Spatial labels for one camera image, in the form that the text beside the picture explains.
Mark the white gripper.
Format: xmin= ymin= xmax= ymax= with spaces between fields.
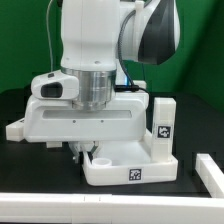
xmin=24 ymin=72 xmax=149 ymax=164

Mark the white desk top panel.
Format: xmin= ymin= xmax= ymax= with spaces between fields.
xmin=83 ymin=131 xmax=178 ymax=186

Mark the white right fence bar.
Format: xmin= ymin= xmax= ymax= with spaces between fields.
xmin=195 ymin=154 xmax=224 ymax=199

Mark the white front fence bar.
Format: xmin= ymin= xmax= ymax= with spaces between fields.
xmin=0 ymin=193 xmax=224 ymax=224

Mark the white fence bar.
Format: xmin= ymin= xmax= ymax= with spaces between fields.
xmin=195 ymin=154 xmax=224 ymax=199
xmin=0 ymin=193 xmax=224 ymax=224

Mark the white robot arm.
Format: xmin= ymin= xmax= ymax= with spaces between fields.
xmin=24 ymin=0 xmax=180 ymax=146

